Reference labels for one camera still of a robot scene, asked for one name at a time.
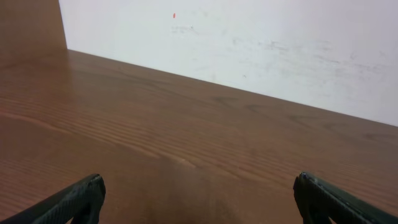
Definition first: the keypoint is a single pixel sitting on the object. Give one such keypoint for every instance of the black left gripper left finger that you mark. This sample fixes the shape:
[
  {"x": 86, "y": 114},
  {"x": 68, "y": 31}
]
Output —
[{"x": 79, "y": 203}]

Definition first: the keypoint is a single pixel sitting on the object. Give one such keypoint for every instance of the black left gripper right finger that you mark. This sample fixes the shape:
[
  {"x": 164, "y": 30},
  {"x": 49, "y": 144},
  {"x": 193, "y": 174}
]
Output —
[{"x": 320, "y": 202}]

